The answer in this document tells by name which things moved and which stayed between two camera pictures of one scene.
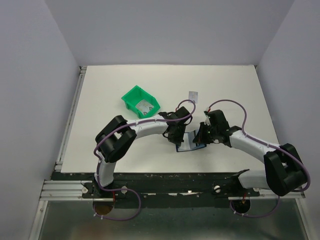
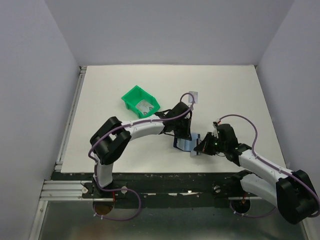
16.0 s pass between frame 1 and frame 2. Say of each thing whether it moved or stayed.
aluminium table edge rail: stayed
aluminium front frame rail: stayed
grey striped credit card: moved
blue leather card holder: stayed
